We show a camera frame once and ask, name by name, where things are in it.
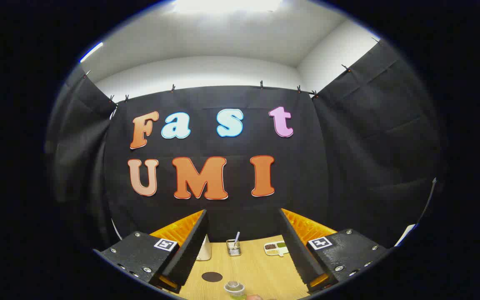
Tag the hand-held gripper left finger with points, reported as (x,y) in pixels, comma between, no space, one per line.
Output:
(192,246)

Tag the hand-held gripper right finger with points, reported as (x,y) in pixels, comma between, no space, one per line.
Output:
(294,250)

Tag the dark round coaster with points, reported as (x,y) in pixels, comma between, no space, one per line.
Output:
(212,276)

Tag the clear juice bottle green label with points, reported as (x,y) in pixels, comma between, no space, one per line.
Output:
(234,288)

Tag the cream toaster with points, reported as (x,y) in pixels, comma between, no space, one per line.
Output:
(204,250)

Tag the white divided dish with seeds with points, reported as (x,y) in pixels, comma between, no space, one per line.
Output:
(275,248)

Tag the wooden table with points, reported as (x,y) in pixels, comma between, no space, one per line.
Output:
(256,271)

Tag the striped straw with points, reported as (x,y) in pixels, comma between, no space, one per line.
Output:
(237,236)

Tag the row of black cloth clips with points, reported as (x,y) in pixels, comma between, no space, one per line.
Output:
(173,88)

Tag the ceiling light strip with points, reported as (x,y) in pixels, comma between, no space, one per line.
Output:
(91,52)

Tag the ceiling light panel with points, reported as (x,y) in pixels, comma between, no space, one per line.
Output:
(223,5)

